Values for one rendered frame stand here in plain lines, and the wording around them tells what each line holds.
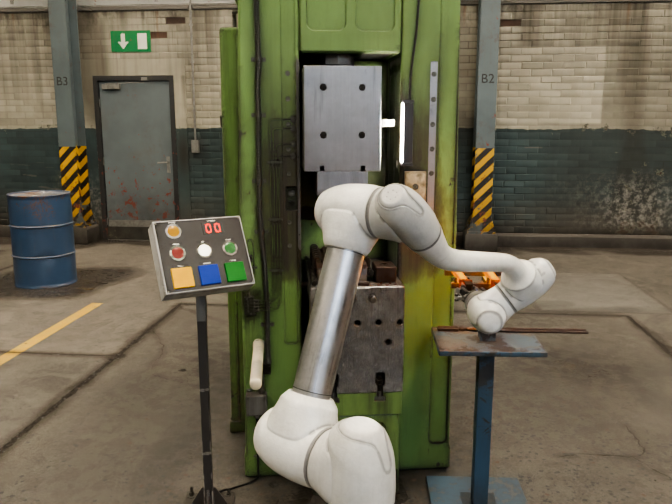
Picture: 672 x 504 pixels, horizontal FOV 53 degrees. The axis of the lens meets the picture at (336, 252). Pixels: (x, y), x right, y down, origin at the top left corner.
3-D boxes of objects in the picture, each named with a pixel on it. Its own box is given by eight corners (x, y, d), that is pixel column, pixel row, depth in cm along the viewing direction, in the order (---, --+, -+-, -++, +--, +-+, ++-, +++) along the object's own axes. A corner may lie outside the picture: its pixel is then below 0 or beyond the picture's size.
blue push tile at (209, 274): (221, 282, 245) (217, 263, 246) (202, 285, 241) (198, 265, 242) (220, 284, 246) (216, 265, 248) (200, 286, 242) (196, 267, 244)
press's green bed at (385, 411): (400, 495, 283) (402, 391, 275) (312, 499, 280) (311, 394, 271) (380, 435, 338) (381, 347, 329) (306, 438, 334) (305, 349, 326)
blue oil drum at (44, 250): (60, 290, 629) (52, 196, 613) (1, 288, 635) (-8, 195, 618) (88, 276, 687) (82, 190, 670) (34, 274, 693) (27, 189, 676)
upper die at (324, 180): (367, 195, 264) (368, 171, 262) (317, 196, 262) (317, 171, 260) (355, 185, 305) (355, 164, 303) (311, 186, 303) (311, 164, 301)
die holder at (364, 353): (403, 391, 274) (405, 285, 266) (310, 394, 271) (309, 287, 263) (382, 346, 329) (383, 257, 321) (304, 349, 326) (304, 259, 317)
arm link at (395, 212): (449, 213, 169) (404, 209, 177) (420, 171, 156) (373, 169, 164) (431, 258, 164) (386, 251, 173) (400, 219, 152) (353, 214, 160)
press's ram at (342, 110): (402, 171, 263) (404, 65, 255) (304, 171, 260) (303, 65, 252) (385, 164, 304) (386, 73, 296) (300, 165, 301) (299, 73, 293)
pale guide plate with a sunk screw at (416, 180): (425, 212, 279) (426, 171, 276) (404, 212, 278) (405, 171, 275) (424, 211, 281) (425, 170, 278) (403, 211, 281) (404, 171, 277)
